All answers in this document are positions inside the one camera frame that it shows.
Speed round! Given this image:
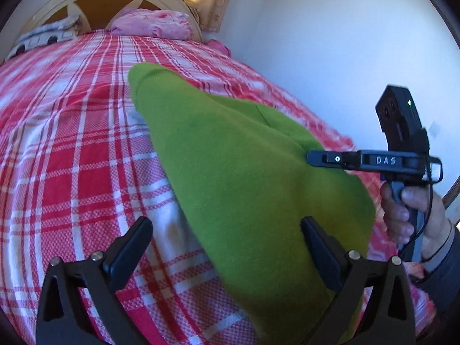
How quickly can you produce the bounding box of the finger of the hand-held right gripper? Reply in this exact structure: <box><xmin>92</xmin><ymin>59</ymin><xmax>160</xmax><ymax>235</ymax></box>
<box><xmin>306</xmin><ymin>150</ymin><xmax>360</xmax><ymax>169</ymax></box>

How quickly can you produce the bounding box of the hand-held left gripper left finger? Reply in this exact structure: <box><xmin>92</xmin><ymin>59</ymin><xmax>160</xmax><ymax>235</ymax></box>
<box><xmin>36</xmin><ymin>216</ymin><xmax>154</xmax><ymax>345</ymax></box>

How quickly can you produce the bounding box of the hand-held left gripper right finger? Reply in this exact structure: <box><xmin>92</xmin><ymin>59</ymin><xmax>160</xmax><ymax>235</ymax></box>
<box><xmin>300</xmin><ymin>216</ymin><xmax>417</xmax><ymax>345</ymax></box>

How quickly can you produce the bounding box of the green knit sweater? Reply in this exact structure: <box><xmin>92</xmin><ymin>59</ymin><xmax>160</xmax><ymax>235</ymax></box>
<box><xmin>128</xmin><ymin>62</ymin><xmax>376</xmax><ymax>345</ymax></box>

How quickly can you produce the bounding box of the person's right forearm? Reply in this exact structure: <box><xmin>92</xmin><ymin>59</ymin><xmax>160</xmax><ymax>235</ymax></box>
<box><xmin>410</xmin><ymin>228</ymin><xmax>460</xmax><ymax>326</ymax></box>

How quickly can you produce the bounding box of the person's right hand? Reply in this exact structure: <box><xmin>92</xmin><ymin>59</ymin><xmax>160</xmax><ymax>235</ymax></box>
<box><xmin>380</xmin><ymin>183</ymin><xmax>451</xmax><ymax>263</ymax></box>

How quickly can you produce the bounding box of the red plaid bedspread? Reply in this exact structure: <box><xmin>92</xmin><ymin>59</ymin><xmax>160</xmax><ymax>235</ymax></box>
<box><xmin>0</xmin><ymin>30</ymin><xmax>432</xmax><ymax>345</ymax></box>

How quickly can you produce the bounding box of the pink cloth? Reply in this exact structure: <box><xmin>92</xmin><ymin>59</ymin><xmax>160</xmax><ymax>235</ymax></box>
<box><xmin>205</xmin><ymin>39</ymin><xmax>231</xmax><ymax>56</ymax></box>

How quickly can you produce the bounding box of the pink pillow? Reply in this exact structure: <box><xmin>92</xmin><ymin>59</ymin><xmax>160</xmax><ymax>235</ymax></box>
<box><xmin>110</xmin><ymin>8</ymin><xmax>193</xmax><ymax>41</ymax></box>

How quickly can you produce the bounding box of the white patterned pillow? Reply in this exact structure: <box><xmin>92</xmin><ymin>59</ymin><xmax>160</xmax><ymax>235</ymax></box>
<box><xmin>5</xmin><ymin>14</ymin><xmax>81</xmax><ymax>60</ymax></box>

